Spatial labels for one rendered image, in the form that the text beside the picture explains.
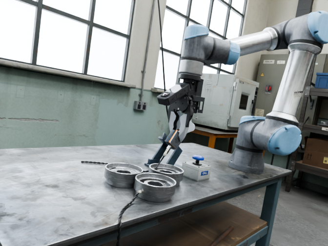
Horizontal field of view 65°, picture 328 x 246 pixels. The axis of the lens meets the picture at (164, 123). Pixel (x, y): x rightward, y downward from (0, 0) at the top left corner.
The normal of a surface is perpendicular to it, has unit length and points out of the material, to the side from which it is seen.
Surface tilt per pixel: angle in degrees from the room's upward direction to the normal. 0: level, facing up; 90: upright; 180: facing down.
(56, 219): 0
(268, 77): 90
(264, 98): 90
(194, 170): 90
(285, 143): 98
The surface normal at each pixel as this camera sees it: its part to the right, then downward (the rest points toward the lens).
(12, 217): 0.15, -0.99
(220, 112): -0.70, -0.04
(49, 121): 0.71, 0.17
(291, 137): 0.30, 0.26
